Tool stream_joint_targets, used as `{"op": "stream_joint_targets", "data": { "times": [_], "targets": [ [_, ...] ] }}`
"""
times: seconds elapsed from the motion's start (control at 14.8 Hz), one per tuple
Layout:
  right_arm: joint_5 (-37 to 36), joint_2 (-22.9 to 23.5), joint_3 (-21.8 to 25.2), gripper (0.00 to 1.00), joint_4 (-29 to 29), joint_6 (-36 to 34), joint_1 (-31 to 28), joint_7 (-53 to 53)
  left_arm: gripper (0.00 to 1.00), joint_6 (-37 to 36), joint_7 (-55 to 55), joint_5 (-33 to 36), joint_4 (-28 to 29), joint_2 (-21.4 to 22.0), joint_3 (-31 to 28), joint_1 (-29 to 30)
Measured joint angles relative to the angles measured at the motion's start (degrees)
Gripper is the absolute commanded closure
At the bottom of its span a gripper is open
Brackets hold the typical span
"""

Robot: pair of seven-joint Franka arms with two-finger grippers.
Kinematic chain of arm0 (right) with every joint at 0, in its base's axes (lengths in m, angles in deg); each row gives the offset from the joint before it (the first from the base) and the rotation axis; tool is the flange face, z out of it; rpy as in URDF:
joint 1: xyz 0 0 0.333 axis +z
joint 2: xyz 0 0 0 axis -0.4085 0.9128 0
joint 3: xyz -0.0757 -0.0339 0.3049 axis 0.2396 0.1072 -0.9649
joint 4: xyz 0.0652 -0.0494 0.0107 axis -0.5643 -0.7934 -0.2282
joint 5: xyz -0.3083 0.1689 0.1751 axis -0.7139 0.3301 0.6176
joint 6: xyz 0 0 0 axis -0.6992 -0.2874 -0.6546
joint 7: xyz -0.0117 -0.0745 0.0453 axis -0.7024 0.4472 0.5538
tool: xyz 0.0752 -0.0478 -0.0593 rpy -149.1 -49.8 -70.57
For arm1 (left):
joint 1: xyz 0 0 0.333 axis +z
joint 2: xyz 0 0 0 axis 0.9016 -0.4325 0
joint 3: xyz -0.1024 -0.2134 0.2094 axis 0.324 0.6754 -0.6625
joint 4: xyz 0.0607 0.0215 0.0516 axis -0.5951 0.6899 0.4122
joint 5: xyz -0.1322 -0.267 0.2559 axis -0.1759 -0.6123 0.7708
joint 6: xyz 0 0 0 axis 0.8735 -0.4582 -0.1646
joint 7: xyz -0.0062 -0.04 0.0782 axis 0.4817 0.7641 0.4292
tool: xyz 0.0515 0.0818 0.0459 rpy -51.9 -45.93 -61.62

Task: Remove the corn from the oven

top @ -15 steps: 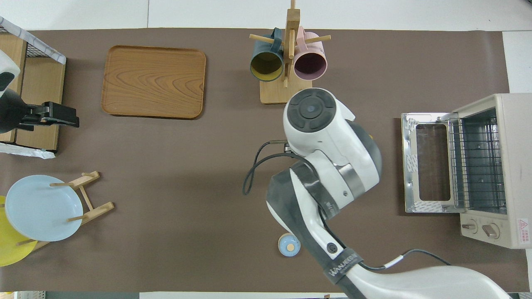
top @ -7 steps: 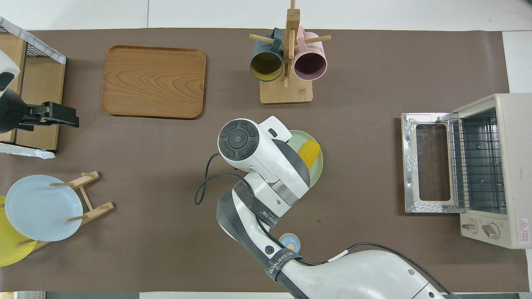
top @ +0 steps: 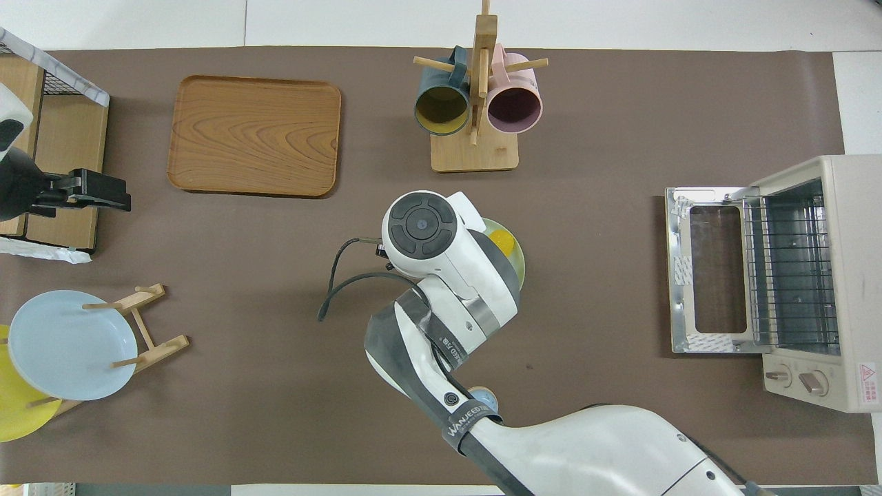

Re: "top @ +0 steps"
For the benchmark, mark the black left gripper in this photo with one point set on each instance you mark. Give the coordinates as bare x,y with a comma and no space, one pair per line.
27,186

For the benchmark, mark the yellow corn cob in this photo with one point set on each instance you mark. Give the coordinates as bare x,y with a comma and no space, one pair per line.
503,241

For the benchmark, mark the light green plate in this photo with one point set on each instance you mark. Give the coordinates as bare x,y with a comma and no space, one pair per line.
518,265

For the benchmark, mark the white toaster oven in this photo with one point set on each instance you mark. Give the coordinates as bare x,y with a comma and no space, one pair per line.
858,275

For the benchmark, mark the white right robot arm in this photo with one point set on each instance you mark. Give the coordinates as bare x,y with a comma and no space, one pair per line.
586,448

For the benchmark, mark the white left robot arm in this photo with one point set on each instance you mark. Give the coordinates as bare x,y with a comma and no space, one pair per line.
10,103

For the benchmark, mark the wooden stepped shelf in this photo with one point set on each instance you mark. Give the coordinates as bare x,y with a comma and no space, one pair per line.
69,131

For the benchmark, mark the wooden shelf box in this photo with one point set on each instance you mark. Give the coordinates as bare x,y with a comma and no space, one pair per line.
41,60

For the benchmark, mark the light blue plate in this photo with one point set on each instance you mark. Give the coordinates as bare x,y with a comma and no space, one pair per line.
69,344

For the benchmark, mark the wooden plate rack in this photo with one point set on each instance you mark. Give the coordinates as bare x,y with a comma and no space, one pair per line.
155,348

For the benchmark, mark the brown wooden tray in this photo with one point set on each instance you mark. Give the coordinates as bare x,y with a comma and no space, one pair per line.
255,134

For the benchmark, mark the brown table mat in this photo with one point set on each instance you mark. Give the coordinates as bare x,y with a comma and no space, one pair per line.
241,289

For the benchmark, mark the yellow plate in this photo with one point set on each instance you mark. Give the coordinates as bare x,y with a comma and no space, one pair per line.
17,413

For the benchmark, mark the dark blue mug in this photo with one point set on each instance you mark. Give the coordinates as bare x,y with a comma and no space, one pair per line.
441,110

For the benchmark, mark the wooden mug tree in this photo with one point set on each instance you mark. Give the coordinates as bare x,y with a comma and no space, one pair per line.
475,155

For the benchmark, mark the pink mug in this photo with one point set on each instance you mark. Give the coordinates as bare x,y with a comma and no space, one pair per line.
513,107

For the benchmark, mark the small blue call bell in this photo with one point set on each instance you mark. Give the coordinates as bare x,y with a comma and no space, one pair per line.
484,396

